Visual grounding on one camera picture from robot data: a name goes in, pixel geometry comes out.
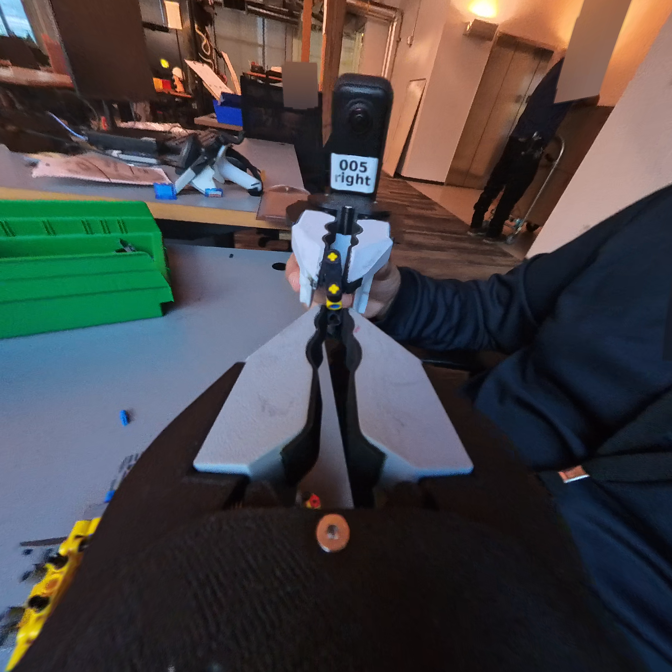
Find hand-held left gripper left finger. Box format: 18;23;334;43
195;310;326;486

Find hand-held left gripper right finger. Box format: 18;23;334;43
347;315;473;505

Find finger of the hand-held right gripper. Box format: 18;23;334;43
291;216;329;307
352;219;394;316

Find black toy link yellow pins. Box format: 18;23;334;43
318;247;349;337

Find green plastic bin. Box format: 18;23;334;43
0;200;175;339

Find yellow grey toy bulldozer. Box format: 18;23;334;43
0;504;111;643

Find person's right forearm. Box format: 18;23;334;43
380;242;589;358

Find grey desk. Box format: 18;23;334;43
0;242;316;620

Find person's right hand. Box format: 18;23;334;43
284;252;402;321

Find beige door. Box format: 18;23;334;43
397;79;427;179

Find wooden table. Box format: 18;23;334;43
0;142;310;230

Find spare grey gripper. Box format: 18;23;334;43
156;132;263;200

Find blue storage box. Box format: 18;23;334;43
213;93;244;127

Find person's dark blue jacket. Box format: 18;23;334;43
380;187;672;672

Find loose paper sheets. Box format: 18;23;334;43
32;156;169;188

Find dark partition panel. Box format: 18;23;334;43
48;0;156;100

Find wooden post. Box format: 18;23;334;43
315;0;347;116

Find wall lamp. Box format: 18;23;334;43
465;0;503;41

